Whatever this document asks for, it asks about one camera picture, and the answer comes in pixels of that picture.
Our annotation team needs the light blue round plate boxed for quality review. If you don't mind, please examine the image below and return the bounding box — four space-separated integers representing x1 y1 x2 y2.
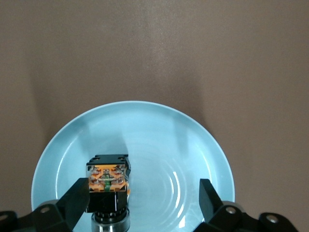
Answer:
30 100 236 232

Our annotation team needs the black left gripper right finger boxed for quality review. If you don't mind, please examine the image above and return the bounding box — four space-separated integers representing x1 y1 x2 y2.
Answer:
193 178 298 232

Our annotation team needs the orange black push-button switch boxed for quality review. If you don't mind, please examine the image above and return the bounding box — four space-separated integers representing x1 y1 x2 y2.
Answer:
85 154 133 232

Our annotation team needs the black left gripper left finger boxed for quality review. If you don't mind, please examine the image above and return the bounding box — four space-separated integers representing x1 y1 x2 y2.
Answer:
0 177 91 232

